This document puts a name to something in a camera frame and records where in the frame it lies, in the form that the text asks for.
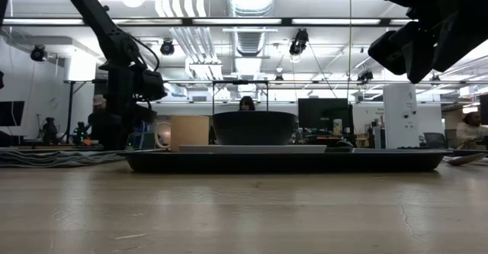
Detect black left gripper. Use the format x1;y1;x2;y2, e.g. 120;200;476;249
99;63;157;127

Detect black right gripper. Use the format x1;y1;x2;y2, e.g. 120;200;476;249
368;0;488;85

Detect orange cup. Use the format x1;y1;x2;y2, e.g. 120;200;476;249
153;114;210;153

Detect grey napkin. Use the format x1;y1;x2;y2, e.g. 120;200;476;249
0;149;129;169

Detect black bowl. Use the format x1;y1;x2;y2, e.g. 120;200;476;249
211;110;297;146

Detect white round plate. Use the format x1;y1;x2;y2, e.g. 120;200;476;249
178;143;328;155

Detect black rectangular tray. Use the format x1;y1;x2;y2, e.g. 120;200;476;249
122;148;454;173

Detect person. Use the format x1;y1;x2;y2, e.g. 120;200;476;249
238;95;256;112
455;111;488;150
86;94;129;150

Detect black tripod stand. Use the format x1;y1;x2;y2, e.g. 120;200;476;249
63;79;98;144

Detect white cabinet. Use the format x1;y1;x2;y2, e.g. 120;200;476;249
382;83;419;150

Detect grey office chair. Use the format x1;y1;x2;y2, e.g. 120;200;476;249
422;131;448;150

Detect black monitor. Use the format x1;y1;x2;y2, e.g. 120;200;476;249
297;98;355;133

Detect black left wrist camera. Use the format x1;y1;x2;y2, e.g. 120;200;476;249
141;69;168;102

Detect thin hanging cable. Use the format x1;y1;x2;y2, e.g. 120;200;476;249
348;0;354;101

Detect black wall screen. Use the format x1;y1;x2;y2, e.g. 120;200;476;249
0;100;26;127

